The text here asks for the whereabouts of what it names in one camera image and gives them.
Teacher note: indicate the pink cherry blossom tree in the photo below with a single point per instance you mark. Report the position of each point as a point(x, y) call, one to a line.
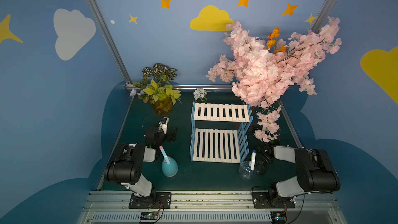
point(260, 77)

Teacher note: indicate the left circuit board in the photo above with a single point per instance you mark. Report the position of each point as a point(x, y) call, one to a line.
point(150, 216)

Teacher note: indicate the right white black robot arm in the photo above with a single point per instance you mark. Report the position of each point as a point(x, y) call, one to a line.
point(315, 172)

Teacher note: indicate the clear blue-capped spray bottle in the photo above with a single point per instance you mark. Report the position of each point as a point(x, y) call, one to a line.
point(247, 168)

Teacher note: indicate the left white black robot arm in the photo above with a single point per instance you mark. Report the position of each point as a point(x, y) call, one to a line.
point(126, 164)

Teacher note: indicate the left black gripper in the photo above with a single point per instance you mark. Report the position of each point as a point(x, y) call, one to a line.
point(168, 134)

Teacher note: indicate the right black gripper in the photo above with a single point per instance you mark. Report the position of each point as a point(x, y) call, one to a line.
point(264, 153)

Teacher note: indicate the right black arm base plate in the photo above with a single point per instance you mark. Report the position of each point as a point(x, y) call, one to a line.
point(264, 200)

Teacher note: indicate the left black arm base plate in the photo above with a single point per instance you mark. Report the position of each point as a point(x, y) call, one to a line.
point(158, 200)

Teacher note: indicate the blue white slatted shelf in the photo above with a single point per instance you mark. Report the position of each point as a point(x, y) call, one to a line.
point(217, 145)

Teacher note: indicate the aluminium front rail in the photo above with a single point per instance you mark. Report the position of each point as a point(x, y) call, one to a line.
point(209, 207)

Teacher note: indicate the green leafy potted plant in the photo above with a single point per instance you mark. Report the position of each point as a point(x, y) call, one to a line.
point(156, 88)

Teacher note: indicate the circuit board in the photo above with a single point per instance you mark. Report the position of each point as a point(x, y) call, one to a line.
point(278, 218)
point(150, 216)

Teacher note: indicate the right circuit board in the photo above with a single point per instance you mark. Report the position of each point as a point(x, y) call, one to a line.
point(278, 218)

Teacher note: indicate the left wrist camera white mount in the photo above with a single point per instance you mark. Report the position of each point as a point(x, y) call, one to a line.
point(163, 124)

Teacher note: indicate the orange artificial flowers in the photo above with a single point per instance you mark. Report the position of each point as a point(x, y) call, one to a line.
point(275, 43)

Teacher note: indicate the small white flower pot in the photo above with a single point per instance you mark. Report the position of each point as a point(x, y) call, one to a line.
point(200, 95)

